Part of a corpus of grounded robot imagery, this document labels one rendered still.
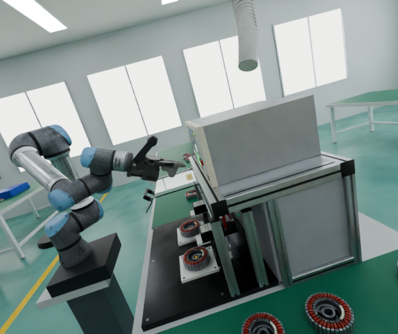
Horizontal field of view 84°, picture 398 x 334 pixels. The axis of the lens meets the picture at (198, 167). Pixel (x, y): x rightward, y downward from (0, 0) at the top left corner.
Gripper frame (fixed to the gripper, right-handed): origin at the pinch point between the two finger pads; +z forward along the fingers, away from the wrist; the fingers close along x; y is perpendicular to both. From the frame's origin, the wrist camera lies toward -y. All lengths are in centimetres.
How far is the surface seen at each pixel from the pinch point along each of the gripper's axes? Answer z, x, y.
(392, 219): 197, -71, 40
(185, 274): 6.9, 8.5, 41.6
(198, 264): 11.1, 8.4, 36.7
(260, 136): 21.9, 14.3, -15.4
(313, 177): 35.6, 25.5, -6.7
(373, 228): 77, 13, 13
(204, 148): 4.7, 14.6, -9.1
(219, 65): 96, -468, -143
